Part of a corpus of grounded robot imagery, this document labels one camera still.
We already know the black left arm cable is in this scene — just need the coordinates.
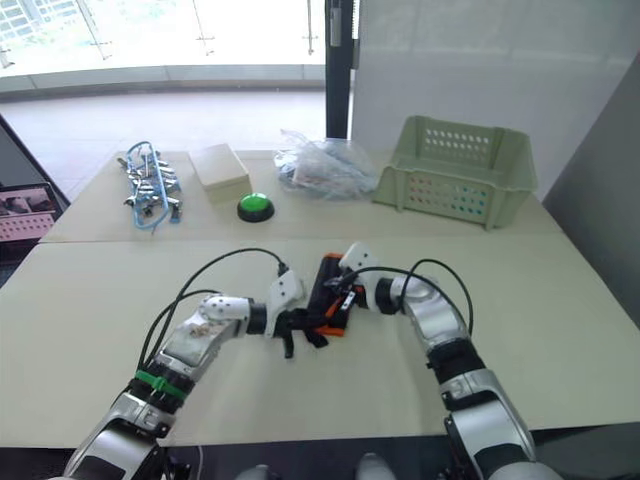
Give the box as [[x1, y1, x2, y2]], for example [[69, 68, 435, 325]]
[[138, 248, 291, 374]]

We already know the black orange tool roll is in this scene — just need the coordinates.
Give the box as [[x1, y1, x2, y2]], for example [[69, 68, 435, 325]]
[[305, 253, 365, 339]]

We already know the grey rounded shape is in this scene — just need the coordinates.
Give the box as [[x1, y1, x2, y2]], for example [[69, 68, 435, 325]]
[[234, 463, 274, 480], [355, 452, 396, 480]]

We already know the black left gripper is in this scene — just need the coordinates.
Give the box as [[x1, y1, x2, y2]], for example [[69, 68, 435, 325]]
[[276, 308, 330, 360]]

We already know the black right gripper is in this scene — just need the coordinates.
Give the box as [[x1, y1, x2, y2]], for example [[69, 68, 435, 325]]
[[322, 272, 365, 327]]

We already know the beige cardboard box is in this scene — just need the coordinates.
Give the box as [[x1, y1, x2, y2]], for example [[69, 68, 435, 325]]
[[188, 143, 252, 205]]

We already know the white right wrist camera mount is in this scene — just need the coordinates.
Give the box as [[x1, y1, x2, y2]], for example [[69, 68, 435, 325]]
[[338, 242, 387, 311]]

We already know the blue cable metal clip bundle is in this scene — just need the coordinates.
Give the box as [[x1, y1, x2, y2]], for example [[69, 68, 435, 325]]
[[116, 140, 185, 234]]

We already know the clear plastic bag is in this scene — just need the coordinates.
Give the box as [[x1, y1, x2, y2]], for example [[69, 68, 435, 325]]
[[273, 128, 379, 202]]

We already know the white partition panel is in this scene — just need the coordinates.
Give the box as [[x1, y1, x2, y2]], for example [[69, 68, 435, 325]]
[[348, 0, 640, 201]]

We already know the green zip tie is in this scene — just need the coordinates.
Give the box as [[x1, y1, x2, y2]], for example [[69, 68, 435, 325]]
[[134, 368, 194, 401]]

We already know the black door frame post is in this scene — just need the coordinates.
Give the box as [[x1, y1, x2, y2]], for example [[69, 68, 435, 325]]
[[323, 0, 362, 140]]

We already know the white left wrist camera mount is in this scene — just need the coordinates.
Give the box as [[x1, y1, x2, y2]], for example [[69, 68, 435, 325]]
[[264, 272, 306, 340]]

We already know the pale green plastic basket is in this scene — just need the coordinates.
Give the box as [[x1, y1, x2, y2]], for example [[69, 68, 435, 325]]
[[370, 115, 539, 231]]

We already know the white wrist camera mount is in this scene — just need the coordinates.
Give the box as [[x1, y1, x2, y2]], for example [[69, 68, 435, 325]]
[[338, 242, 387, 311], [264, 272, 306, 340]]

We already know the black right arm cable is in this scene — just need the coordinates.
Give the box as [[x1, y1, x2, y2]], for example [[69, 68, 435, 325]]
[[344, 258, 475, 337]]

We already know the green push button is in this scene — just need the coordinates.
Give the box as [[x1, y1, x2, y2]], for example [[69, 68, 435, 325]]
[[236, 192, 276, 224]]

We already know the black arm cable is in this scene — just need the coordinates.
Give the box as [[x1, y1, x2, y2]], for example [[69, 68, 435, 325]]
[[344, 258, 475, 337], [138, 248, 291, 374]]

